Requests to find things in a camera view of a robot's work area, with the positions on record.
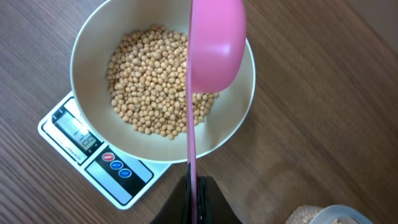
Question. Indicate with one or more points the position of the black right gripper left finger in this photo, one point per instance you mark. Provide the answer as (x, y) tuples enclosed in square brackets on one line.
[(177, 208)]

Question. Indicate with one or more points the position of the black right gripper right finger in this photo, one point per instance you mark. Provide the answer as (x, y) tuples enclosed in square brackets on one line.
[(213, 208)]

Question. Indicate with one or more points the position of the pink plastic measuring scoop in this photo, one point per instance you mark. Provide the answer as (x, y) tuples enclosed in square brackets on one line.
[(216, 42)]

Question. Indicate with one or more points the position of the white digital kitchen scale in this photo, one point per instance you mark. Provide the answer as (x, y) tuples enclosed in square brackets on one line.
[(121, 178)]

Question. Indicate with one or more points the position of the soybeans in white bowl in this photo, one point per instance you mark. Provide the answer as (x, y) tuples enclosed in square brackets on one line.
[(147, 78)]

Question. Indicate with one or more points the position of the white round bowl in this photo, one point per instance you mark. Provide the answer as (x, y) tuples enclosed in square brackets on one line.
[(96, 42)]

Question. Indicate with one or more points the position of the yellow soybeans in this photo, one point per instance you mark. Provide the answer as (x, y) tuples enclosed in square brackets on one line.
[(304, 215)]

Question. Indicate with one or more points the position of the clear plastic container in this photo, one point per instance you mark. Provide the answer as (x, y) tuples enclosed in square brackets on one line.
[(341, 214)]

